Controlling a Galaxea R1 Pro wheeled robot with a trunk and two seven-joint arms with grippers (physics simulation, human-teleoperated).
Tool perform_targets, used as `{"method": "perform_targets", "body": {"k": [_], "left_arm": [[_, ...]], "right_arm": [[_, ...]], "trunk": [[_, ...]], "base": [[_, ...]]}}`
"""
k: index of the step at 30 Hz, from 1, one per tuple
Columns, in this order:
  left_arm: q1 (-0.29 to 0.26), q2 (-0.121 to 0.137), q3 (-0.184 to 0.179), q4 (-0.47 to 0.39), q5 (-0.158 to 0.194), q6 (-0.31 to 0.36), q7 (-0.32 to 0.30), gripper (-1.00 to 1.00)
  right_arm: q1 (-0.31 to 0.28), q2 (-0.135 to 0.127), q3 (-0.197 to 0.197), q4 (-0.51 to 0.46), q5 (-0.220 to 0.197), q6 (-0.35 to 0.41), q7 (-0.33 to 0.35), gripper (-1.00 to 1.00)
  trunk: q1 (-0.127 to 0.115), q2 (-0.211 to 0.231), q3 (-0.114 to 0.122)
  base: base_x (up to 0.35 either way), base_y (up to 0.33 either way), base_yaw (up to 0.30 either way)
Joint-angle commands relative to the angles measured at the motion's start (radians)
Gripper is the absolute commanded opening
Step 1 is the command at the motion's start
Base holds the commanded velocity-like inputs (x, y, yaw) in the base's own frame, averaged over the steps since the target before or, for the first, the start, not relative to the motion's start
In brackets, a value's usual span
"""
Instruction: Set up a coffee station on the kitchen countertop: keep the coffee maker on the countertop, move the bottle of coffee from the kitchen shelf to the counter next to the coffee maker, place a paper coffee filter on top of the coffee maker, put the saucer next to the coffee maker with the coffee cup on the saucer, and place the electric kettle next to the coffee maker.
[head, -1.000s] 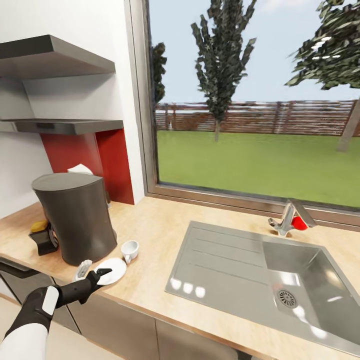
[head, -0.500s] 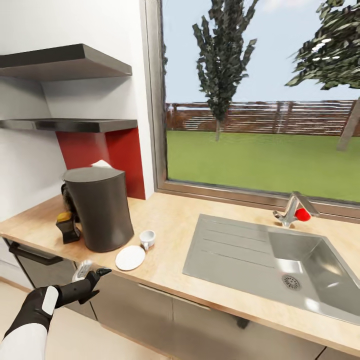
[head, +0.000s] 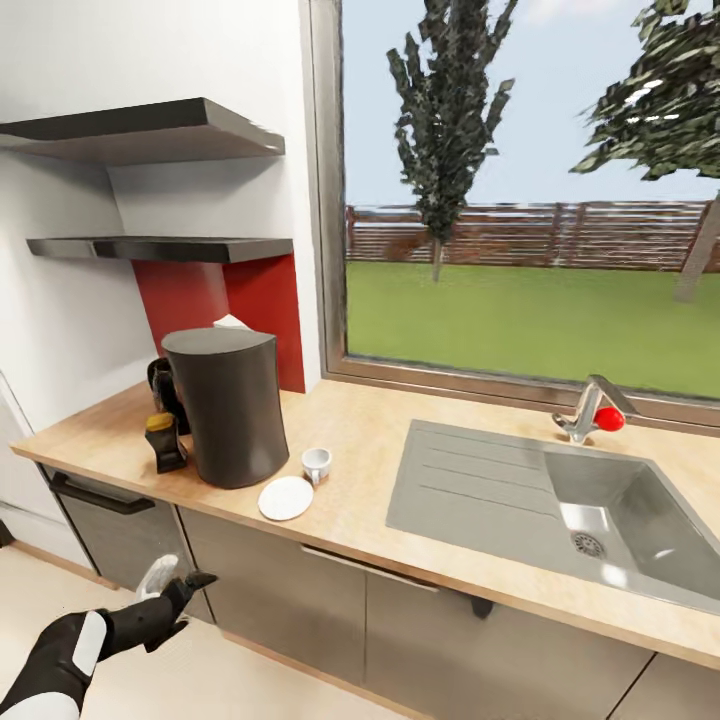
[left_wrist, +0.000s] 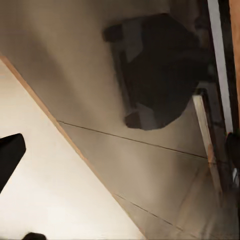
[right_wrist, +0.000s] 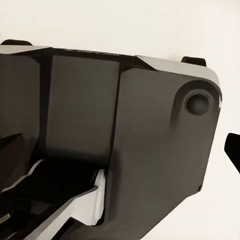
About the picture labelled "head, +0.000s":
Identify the saucer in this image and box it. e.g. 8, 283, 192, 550
259, 476, 313, 521

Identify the bottle of coffee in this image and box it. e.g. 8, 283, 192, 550
145, 412, 187, 473

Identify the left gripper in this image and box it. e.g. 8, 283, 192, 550
129, 574, 217, 653

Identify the paper coffee filter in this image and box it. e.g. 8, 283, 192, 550
214, 315, 248, 331

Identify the coffee cup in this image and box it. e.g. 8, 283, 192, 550
302, 447, 332, 485

